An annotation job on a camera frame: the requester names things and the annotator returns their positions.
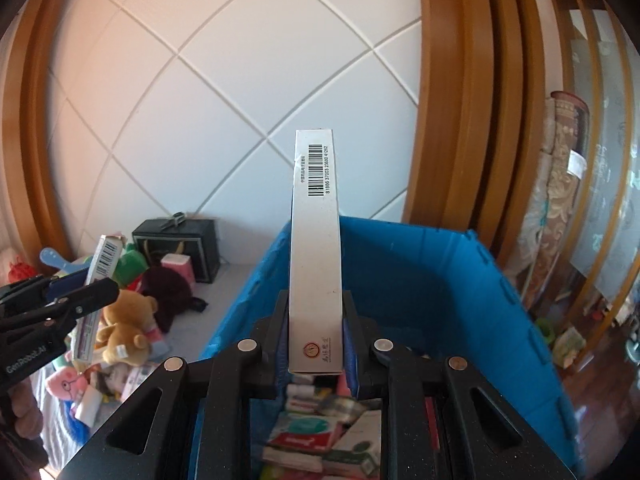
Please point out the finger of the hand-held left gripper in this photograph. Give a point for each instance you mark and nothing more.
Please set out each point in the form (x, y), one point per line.
(90, 296)
(65, 283)

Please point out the red white box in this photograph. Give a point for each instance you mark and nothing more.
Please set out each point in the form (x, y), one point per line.
(300, 432)

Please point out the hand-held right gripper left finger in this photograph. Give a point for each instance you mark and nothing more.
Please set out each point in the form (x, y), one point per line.
(272, 350)

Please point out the patterned rolled carpet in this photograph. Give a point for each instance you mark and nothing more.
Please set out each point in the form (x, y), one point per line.
(555, 200)

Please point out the person's left hand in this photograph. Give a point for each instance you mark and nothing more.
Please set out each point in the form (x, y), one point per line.
(22, 410)

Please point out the black gift bag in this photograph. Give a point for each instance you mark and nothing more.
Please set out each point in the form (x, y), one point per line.
(165, 245)

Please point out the red bag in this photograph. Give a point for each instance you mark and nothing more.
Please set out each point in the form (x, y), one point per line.
(20, 269)

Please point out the pink white tissue pack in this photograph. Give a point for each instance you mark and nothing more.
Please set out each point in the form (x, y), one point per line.
(135, 377)

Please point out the long white box with barcode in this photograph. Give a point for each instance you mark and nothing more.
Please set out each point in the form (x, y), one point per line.
(315, 260)

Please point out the blue plastic crate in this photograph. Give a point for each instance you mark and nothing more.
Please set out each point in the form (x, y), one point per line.
(425, 285)

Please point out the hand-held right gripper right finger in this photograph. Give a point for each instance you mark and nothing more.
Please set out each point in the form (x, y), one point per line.
(352, 360)

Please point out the brown teddy bear plush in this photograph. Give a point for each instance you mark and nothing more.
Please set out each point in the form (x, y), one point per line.
(125, 320)

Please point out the small pink box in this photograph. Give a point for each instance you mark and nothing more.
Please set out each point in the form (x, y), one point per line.
(177, 266)

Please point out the frosted glass door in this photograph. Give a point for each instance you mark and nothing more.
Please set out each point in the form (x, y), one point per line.
(605, 160)

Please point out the blue mesh pouch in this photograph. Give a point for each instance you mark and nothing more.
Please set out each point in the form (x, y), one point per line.
(77, 425)

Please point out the blue fan-shaped toy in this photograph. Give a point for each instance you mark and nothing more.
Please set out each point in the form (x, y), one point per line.
(52, 259)

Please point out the white striped bed sheet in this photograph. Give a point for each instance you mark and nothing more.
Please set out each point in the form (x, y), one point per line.
(225, 295)

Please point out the pink pig plush with glasses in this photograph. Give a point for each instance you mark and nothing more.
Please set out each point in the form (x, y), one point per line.
(65, 385)

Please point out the white padded wooden headboard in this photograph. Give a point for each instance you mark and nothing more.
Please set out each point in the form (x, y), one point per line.
(225, 85)

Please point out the dark brown plush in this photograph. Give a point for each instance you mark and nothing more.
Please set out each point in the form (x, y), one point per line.
(165, 295)

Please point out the light green frog plush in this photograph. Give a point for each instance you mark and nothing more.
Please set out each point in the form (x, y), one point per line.
(131, 264)

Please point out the green white carton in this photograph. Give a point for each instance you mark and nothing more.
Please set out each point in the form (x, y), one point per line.
(350, 461)

